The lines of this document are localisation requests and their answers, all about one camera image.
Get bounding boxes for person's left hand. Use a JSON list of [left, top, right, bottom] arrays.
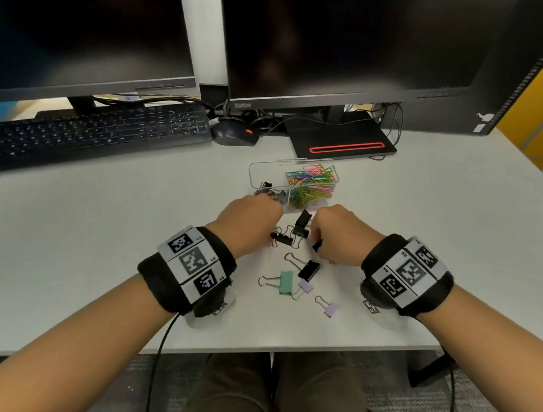
[[201, 191, 290, 263]]

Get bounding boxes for person's right hand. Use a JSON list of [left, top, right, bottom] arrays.
[[306, 198, 390, 273]]

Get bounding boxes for person's right forearm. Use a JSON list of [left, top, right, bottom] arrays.
[[414, 272, 543, 412]]

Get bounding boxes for person's left forearm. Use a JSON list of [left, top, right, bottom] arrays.
[[0, 269, 192, 412]]

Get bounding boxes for pile of black clips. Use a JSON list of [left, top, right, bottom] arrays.
[[254, 178, 290, 207]]

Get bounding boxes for clear plastic box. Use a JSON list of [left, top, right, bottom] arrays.
[[247, 151, 344, 216]]

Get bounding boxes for pile of colourful paper clips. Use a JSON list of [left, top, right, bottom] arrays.
[[282, 160, 342, 210]]

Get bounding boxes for purple binder clip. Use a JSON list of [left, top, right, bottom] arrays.
[[314, 293, 341, 321], [289, 278, 316, 302]]

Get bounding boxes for green binder clip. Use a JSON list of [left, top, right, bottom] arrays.
[[257, 270, 297, 299]]

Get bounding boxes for black computer mouse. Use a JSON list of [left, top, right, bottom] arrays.
[[210, 115, 261, 152]]

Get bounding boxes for black stand base red stripe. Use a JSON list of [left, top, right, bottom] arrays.
[[284, 104, 398, 169]]

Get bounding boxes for black marker wristband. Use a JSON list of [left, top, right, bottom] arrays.
[[354, 227, 460, 324], [133, 220, 244, 326]]

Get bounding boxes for person's right leg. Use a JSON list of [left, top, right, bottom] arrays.
[[267, 340, 380, 412]]

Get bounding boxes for person's leg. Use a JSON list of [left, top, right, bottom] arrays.
[[267, 340, 380, 412], [138, 346, 279, 412]]

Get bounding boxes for black desk leg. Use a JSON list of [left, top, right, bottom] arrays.
[[404, 348, 456, 389]]

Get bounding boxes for black keyboard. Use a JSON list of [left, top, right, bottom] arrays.
[[0, 94, 214, 173]]

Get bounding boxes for person's left leg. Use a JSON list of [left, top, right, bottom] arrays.
[[138, 346, 279, 412]]

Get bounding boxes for black monitor with logo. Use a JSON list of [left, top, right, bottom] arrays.
[[216, 0, 543, 127]]

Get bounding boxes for black monitor stand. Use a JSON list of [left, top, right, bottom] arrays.
[[33, 93, 101, 123]]

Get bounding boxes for black computer monitor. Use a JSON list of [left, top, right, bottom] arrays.
[[0, 0, 198, 113]]

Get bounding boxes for black desk cables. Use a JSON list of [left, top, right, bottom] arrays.
[[93, 56, 410, 198]]

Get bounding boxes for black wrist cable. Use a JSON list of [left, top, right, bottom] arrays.
[[122, 312, 194, 412], [360, 344, 462, 412]]

